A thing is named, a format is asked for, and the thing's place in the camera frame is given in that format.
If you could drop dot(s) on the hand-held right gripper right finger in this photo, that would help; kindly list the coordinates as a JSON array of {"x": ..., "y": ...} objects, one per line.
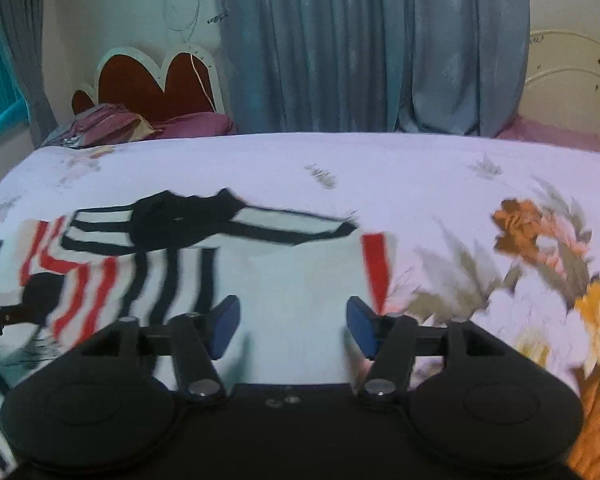
[{"x": 362, "y": 331}]

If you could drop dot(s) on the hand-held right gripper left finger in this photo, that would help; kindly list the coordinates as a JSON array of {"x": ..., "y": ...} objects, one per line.
[{"x": 225, "y": 329}]

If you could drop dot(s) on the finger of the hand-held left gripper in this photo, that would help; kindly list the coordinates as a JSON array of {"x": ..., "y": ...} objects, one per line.
[{"x": 10, "y": 312}]

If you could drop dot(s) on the striped knit sweater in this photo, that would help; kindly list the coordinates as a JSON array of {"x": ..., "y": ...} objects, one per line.
[{"x": 290, "y": 270}]

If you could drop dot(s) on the floral white bed sheet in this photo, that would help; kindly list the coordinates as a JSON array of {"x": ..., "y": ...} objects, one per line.
[{"x": 430, "y": 185}]

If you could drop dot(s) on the pink pillow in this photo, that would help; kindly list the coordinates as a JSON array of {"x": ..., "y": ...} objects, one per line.
[
  {"x": 195, "y": 125},
  {"x": 545, "y": 135}
]

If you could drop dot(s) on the patterned folded blanket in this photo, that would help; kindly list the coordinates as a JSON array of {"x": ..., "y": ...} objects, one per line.
[{"x": 100, "y": 125}]

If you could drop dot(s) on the red heart-shaped headboard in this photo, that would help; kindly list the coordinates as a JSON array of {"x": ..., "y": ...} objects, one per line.
[{"x": 130, "y": 85}]

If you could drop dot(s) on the grey side curtain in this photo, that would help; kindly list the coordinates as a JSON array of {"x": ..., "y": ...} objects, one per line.
[{"x": 22, "y": 50}]

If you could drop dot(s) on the blue-grey curtain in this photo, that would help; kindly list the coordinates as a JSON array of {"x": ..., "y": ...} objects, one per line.
[{"x": 355, "y": 45}]

